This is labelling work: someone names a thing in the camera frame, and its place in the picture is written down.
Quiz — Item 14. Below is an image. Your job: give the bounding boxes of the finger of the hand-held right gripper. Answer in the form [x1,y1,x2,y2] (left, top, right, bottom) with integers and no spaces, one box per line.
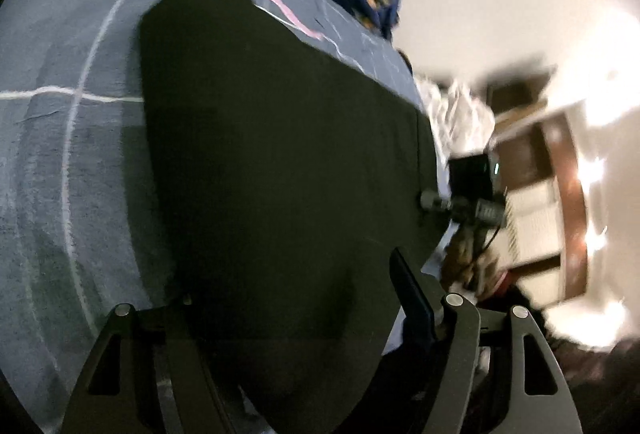
[419,188,454,215]

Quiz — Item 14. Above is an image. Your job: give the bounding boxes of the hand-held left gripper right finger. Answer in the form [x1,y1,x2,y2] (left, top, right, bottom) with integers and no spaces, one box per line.
[389,247,584,434]

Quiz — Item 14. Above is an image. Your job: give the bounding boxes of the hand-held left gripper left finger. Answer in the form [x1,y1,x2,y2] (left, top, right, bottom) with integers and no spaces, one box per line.
[60,295,237,434]

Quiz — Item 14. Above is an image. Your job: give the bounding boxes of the black pants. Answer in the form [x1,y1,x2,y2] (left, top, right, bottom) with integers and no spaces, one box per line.
[139,0,449,434]

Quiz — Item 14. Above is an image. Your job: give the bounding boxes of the white patterned quilt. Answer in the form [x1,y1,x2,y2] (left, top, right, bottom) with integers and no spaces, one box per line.
[414,74,497,167]

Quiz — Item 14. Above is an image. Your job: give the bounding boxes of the blue checked bedsheet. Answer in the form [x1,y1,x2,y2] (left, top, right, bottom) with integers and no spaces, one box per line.
[0,0,442,434]

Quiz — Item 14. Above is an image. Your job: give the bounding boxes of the black cable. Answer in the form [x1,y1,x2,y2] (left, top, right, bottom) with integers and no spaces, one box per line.
[457,223,503,287]

